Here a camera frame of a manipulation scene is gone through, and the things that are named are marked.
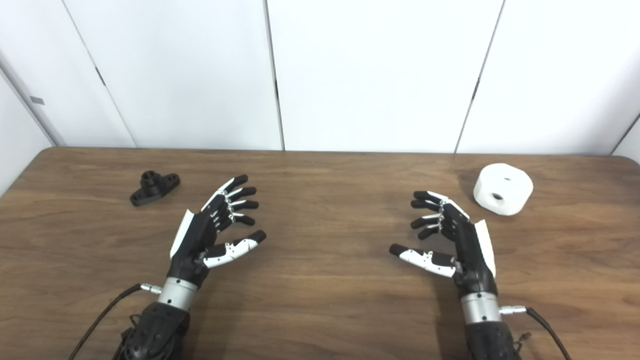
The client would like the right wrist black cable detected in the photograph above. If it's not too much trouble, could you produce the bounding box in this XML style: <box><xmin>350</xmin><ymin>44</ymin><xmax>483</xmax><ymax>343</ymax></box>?
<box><xmin>499</xmin><ymin>305</ymin><xmax>572</xmax><ymax>360</ymax></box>

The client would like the round white plastic piece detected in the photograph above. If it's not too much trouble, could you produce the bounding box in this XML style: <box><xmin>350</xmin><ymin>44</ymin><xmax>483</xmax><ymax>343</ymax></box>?
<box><xmin>473</xmin><ymin>163</ymin><xmax>534</xmax><ymax>217</ymax></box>

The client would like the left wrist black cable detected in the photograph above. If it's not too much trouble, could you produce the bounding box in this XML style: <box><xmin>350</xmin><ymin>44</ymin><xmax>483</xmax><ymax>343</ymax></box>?
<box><xmin>67</xmin><ymin>283</ymin><xmax>163</xmax><ymax>360</ymax></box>

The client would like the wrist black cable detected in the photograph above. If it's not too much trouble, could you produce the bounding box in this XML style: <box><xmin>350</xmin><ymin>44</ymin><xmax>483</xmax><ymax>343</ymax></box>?
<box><xmin>499</xmin><ymin>305</ymin><xmax>572</xmax><ymax>360</ymax></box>
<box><xmin>67</xmin><ymin>283</ymin><xmax>163</xmax><ymax>360</ymax></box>

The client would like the black plastic holder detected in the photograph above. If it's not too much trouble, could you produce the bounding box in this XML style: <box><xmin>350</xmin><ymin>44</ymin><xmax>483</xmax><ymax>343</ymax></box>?
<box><xmin>129</xmin><ymin>170</ymin><xmax>181</xmax><ymax>207</ymax></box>

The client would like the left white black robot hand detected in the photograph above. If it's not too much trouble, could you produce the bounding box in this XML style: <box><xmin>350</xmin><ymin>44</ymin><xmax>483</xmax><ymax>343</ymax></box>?
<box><xmin>166</xmin><ymin>174</ymin><xmax>267</xmax><ymax>290</ymax></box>

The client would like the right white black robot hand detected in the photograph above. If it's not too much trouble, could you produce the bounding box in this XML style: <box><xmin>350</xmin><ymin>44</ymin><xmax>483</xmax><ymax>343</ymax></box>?
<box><xmin>389</xmin><ymin>190</ymin><xmax>499</xmax><ymax>297</ymax></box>

